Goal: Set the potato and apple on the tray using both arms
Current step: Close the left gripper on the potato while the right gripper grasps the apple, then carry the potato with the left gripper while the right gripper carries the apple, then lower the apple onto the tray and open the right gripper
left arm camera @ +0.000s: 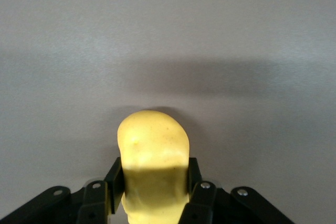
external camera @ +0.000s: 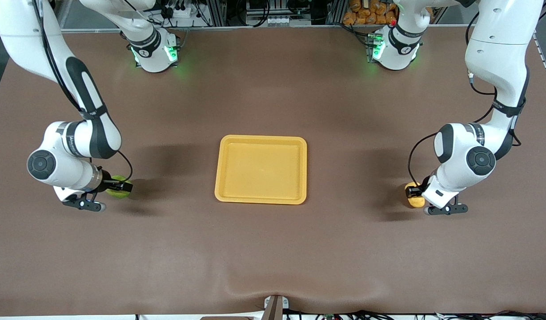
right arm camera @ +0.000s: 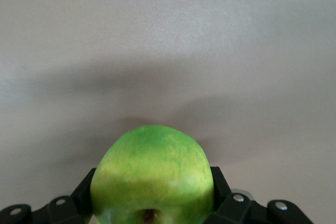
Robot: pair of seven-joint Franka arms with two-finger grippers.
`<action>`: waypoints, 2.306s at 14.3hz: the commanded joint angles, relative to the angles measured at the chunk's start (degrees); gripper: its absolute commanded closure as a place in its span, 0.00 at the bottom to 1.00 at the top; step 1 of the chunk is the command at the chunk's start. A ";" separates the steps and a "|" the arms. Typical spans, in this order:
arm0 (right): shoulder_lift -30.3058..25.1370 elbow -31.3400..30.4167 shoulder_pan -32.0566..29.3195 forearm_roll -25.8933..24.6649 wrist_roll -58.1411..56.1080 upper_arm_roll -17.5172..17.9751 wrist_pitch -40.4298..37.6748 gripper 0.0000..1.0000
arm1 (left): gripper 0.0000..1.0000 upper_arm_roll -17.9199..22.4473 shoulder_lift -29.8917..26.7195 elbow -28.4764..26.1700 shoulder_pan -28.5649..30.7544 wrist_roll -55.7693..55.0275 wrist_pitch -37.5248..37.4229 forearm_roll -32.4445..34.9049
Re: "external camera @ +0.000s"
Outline white power strip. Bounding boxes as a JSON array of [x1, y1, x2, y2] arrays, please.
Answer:
[[160, 0, 203, 21]]

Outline yellow potato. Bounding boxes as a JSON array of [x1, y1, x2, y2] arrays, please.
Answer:
[[405, 181, 427, 208]]

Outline metal camera bracket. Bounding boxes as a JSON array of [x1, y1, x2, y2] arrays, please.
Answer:
[[263, 295, 289, 320]]

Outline yellow plastic tray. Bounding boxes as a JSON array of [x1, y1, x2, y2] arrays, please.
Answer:
[[214, 135, 308, 205]]

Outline brown table mat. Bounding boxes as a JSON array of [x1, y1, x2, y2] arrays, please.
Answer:
[[0, 27, 546, 317]]

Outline bag of orange snacks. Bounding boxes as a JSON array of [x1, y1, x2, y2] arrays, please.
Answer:
[[343, 0, 400, 25]]

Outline green apple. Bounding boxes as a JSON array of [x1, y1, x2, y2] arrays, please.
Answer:
[[106, 176, 132, 200]]

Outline aluminium table edge rail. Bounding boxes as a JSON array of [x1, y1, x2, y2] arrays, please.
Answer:
[[60, 24, 471, 34]]

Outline white terminal block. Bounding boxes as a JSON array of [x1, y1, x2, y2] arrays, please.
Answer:
[[266, 16, 312, 27]]

